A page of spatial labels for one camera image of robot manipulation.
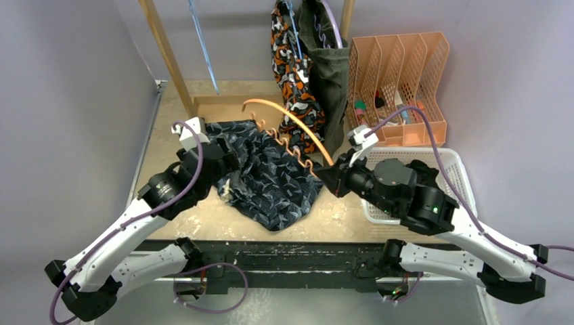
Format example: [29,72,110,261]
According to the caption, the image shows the wooden clothes rack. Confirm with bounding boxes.
[137,0,356,131]

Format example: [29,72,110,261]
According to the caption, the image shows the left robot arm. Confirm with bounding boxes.
[45,137,238,324]

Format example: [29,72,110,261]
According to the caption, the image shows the white plastic basket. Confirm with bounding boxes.
[361,147,478,225]

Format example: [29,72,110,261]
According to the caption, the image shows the dark shark print shorts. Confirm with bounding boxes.
[205,120,323,232]

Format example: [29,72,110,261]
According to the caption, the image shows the orange hanger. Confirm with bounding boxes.
[242,98,335,180]

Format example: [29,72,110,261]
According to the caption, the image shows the orange camouflage shorts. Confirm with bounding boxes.
[270,1,326,142]

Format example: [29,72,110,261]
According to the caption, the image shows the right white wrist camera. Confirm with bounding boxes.
[347,125,378,167]

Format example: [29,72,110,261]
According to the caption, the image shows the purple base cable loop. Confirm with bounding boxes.
[173,263,248,314]

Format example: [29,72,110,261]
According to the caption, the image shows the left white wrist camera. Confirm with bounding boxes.
[171,117,210,159]

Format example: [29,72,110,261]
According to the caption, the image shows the white blue marker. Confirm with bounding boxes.
[378,91,411,127]

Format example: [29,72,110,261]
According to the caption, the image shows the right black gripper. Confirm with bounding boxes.
[315,148,398,216]

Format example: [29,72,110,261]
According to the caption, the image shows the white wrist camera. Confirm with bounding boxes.
[171,117,210,159]
[347,125,378,167]

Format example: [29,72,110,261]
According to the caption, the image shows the light blue wire hanger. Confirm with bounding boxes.
[187,0,220,94]

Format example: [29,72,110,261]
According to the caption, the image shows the lavender wavy hanger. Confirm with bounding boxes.
[313,0,343,49]

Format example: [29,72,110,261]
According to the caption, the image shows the olive green shorts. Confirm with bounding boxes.
[296,1,350,154]

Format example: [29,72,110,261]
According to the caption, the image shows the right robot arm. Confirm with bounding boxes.
[314,154,548,304]

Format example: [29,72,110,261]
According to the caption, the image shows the orange file organizer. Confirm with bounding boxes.
[346,32,450,147]

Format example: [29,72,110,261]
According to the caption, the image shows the green pink small item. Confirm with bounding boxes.
[353,99,369,126]

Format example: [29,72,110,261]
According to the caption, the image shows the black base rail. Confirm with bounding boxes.
[183,240,405,295]

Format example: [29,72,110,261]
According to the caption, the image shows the black red small item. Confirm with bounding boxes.
[374,90,386,109]

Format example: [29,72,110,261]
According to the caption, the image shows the black shorts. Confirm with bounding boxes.
[406,160,439,188]

